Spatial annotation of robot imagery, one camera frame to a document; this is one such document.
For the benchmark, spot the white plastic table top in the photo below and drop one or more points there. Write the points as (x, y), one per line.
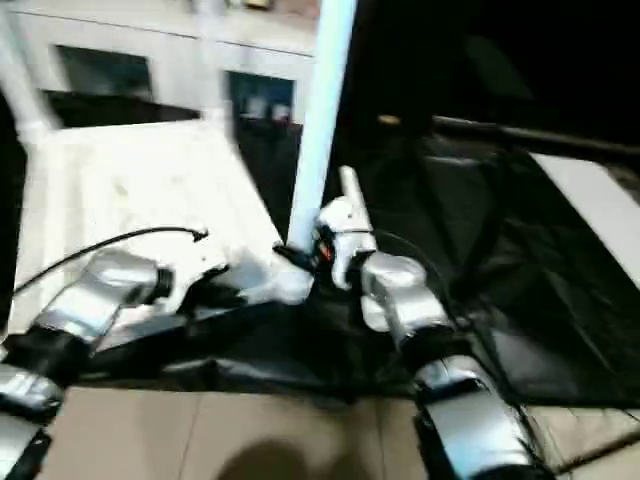
(150, 185)

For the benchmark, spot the white plastic table leg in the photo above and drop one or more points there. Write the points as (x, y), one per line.
(320, 125)
(352, 190)
(20, 65)
(215, 65)

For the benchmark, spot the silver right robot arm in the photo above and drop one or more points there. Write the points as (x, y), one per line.
(415, 300)

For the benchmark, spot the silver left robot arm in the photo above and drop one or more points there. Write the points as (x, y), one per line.
(100, 290)

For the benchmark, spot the black table mat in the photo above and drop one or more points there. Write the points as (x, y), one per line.
(500, 275)

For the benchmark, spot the white glass-door cabinet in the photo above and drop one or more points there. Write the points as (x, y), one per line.
(175, 45)

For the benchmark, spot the long black pole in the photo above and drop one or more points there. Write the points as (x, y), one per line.
(550, 137)

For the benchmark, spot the black fabric covered furniture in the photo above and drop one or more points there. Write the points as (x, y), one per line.
(500, 50)

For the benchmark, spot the white flat board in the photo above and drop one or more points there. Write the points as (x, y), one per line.
(595, 210)

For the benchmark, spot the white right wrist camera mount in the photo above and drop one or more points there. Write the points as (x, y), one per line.
(350, 230)

